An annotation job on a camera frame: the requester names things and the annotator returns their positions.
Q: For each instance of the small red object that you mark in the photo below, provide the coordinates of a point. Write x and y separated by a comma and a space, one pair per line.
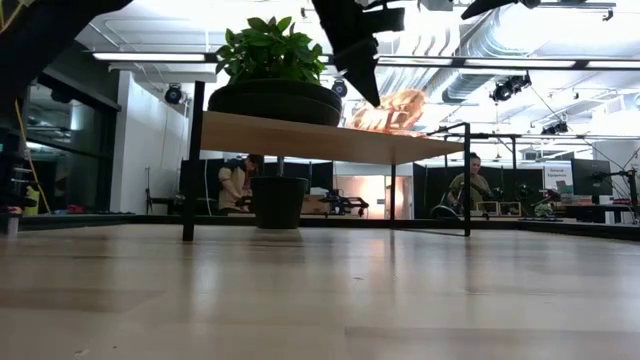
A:
75, 209

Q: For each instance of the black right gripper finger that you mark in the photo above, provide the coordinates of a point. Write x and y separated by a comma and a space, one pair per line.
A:
487, 7

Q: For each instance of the green potted plant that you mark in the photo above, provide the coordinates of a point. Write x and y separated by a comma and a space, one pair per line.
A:
270, 50

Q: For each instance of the dark background desk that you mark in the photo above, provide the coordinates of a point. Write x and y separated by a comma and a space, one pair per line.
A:
590, 212

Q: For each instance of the dark background monitor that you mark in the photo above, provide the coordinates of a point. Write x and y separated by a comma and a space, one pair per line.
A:
592, 177

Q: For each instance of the black ceiling spotlight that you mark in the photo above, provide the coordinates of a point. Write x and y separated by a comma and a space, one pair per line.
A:
510, 86
339, 88
555, 128
173, 94

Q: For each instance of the wooden shelf with black legs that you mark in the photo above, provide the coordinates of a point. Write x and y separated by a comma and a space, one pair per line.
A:
300, 140

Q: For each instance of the white cup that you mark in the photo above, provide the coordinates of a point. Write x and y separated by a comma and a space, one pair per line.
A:
12, 225

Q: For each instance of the white sign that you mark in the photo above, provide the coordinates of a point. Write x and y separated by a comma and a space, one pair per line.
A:
557, 175

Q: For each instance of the yellow green container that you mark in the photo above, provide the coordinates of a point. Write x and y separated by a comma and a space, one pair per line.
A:
31, 200

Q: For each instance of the cardboard box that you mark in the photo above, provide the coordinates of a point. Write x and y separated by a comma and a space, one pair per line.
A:
315, 205

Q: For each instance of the person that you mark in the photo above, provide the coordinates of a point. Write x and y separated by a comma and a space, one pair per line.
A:
470, 185
232, 185

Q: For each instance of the long ceiling light bar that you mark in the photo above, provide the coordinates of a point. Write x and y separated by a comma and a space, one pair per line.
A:
150, 56

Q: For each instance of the black boom stand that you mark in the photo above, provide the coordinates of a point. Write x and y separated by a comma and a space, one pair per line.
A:
634, 195

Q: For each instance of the black metal rig frame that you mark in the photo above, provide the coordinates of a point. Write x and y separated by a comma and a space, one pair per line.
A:
150, 219

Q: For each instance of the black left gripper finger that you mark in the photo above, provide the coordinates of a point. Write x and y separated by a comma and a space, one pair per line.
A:
357, 65
374, 60

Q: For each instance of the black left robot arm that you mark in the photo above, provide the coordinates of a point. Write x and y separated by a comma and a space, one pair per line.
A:
40, 35

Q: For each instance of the black wheeled cart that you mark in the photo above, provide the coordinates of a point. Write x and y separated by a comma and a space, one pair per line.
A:
345, 204

